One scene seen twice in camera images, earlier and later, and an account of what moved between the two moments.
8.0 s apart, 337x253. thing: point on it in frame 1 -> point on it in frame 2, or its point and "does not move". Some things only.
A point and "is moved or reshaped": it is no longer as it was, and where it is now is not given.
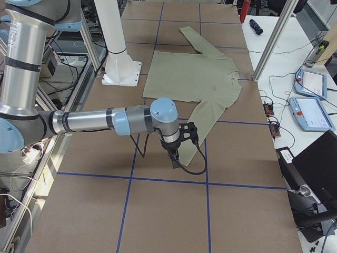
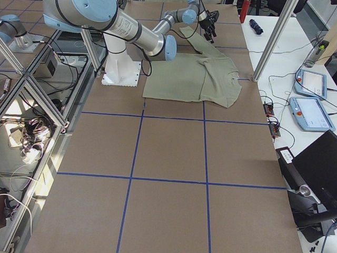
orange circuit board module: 268,109 does not move
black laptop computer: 311,181 does not move
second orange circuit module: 274,130 does not move
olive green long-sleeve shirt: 210,78 is moved or reshaped
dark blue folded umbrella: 258,30 does not move
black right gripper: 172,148 -> 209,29
